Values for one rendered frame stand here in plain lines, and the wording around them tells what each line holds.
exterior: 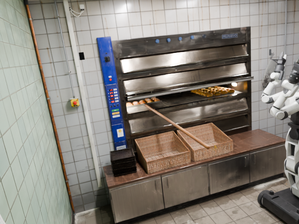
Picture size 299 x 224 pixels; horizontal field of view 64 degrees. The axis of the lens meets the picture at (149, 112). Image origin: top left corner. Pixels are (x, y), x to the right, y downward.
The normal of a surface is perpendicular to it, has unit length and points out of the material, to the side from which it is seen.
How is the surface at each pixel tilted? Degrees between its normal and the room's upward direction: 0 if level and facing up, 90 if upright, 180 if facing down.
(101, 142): 90
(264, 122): 90
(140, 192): 90
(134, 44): 90
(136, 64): 69
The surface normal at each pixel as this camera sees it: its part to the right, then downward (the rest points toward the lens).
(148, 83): 0.24, -0.12
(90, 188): 0.29, 0.21
